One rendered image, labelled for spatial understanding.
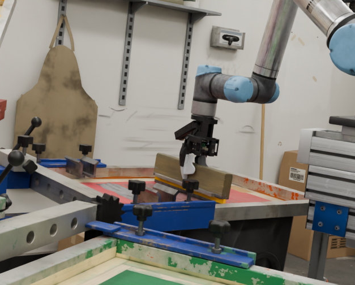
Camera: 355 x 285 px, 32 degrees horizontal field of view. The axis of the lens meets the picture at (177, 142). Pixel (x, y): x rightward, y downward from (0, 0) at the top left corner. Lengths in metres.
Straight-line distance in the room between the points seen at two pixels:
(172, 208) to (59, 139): 2.38
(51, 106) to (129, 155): 0.69
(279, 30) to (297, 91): 3.29
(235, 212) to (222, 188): 0.14
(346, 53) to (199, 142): 0.56
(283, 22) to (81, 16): 2.24
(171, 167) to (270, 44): 0.50
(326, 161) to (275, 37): 0.42
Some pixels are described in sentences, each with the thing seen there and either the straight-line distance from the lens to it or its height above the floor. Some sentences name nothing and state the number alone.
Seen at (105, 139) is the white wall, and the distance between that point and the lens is 4.07.
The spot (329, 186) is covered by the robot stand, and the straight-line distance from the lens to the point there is 1.65.
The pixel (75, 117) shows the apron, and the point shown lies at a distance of 3.87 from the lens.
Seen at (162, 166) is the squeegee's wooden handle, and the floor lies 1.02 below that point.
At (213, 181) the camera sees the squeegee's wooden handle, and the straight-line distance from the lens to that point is 1.82.
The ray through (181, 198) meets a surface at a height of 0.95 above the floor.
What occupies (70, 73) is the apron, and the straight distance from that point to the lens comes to 3.85.
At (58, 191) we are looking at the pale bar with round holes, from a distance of 1.48.
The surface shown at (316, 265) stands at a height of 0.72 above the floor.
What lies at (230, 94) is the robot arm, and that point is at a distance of 1.77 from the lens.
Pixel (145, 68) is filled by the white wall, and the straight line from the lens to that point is 4.17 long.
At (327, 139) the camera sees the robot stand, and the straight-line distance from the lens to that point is 1.65.
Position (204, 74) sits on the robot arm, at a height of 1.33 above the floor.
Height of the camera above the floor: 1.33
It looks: 6 degrees down
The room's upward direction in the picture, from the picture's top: 6 degrees clockwise
